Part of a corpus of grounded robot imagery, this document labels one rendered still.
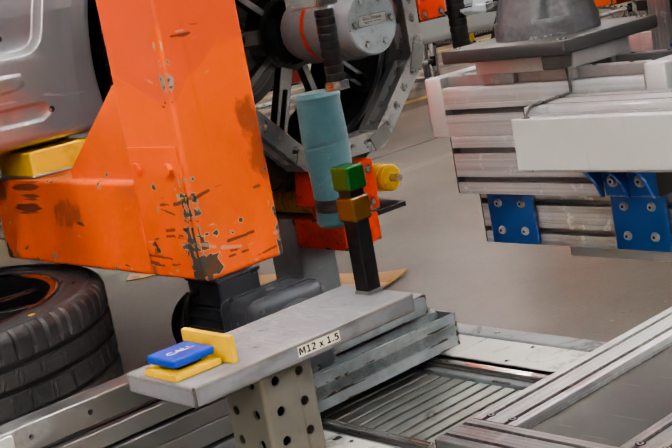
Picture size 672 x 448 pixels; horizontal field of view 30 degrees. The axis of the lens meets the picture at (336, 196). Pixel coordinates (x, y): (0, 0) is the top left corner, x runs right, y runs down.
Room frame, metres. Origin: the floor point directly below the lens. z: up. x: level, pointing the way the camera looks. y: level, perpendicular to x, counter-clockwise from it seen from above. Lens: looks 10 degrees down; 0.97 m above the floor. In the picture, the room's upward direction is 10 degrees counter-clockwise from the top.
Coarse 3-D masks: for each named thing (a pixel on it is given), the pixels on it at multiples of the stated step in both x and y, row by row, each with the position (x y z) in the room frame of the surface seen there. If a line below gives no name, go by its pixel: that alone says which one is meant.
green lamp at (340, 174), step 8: (336, 168) 1.94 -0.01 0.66; (344, 168) 1.93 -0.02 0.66; (352, 168) 1.93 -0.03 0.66; (360, 168) 1.94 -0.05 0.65; (336, 176) 1.94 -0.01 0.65; (344, 176) 1.93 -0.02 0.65; (352, 176) 1.93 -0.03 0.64; (360, 176) 1.94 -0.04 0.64; (336, 184) 1.94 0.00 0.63; (344, 184) 1.93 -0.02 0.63; (352, 184) 1.93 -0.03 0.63; (360, 184) 1.94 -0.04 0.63
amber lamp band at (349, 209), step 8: (336, 200) 1.95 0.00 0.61; (344, 200) 1.94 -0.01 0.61; (352, 200) 1.93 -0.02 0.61; (360, 200) 1.94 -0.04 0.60; (368, 200) 1.95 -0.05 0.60; (344, 208) 1.94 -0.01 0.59; (352, 208) 1.93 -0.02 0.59; (360, 208) 1.93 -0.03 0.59; (368, 208) 1.94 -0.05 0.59; (344, 216) 1.94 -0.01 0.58; (352, 216) 1.93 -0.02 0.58; (360, 216) 1.93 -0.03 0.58; (368, 216) 1.94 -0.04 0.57
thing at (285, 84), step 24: (240, 0) 2.54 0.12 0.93; (264, 0) 2.60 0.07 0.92; (264, 24) 2.57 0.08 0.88; (264, 48) 2.56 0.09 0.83; (288, 72) 2.59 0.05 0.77; (312, 72) 2.89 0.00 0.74; (360, 72) 2.72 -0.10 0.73; (288, 96) 2.58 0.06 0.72; (360, 96) 2.72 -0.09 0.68; (288, 120) 2.58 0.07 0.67
